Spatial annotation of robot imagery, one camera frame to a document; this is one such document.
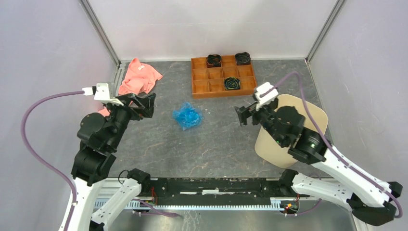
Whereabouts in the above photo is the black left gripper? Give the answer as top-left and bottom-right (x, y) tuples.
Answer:
(106, 91), (157, 149)

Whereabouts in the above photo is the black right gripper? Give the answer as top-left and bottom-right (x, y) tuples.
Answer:
(233, 98), (286, 146)

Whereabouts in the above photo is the blue plastic trash bag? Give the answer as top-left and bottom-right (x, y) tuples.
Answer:
(172, 102), (203, 130)

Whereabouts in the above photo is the beige plastic trash bin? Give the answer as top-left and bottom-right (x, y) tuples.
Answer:
(255, 94), (329, 168)

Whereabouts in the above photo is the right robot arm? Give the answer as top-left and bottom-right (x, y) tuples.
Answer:
(235, 99), (403, 226)

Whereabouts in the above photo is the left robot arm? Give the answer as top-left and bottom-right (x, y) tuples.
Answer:
(60, 93), (156, 231)

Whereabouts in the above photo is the pink cloth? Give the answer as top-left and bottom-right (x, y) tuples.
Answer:
(97, 58), (163, 118)

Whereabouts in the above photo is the black yellow rolled sock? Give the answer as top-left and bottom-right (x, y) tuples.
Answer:
(224, 77), (241, 90)

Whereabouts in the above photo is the wooden compartment tray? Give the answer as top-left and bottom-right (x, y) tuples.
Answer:
(191, 55), (257, 99)

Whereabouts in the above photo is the black rolled sock right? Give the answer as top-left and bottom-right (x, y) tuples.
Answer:
(234, 52), (251, 65)

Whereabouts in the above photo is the black rolled sock left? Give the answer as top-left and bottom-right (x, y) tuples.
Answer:
(206, 54), (222, 68)

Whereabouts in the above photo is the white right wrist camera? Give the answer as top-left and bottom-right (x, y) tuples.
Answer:
(253, 82), (279, 111)

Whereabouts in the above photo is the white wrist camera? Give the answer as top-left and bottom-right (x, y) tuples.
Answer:
(82, 82), (124, 106)
(253, 82), (279, 111)

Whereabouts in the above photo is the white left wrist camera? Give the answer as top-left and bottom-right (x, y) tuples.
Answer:
(82, 82), (124, 106)

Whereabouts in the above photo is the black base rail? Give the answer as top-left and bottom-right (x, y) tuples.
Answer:
(139, 178), (298, 205)

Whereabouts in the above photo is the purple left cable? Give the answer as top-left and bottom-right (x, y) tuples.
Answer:
(21, 90), (85, 231)

